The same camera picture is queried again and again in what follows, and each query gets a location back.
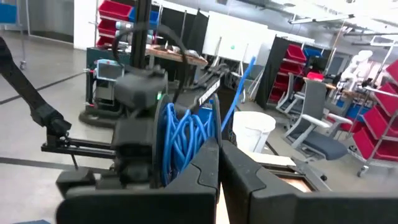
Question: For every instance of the shelf with red blue bins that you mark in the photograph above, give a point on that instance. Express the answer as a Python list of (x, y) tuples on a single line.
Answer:
[(115, 11)]

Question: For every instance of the cluttered wooden workbench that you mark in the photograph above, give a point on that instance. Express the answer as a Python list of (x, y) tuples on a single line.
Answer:
[(174, 56)]

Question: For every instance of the black rack with red bins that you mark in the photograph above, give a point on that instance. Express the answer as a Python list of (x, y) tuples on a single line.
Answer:
[(295, 53)]

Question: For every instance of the equipment cart with small monitor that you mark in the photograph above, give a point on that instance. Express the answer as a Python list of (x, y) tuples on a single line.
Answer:
[(105, 71)]

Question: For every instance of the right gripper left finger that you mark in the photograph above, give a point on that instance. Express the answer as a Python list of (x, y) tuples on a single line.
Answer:
[(140, 208)]

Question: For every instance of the white bin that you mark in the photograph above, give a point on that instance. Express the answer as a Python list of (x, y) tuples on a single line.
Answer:
[(252, 130)]

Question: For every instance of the white panel board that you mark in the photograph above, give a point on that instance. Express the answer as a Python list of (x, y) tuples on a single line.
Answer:
[(233, 34)]

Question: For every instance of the grey office chair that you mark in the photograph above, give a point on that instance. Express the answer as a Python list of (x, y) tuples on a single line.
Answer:
[(287, 93), (323, 146)]

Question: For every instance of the metal shelf with red bins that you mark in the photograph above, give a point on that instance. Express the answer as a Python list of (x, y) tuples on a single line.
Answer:
[(382, 124)]

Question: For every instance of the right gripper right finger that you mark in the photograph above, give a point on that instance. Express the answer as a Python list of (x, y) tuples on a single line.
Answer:
[(311, 208)]

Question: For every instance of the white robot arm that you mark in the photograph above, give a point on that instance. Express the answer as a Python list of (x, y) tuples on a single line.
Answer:
[(354, 65)]

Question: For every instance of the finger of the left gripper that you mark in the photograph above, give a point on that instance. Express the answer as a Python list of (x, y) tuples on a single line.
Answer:
[(128, 175), (143, 175)]

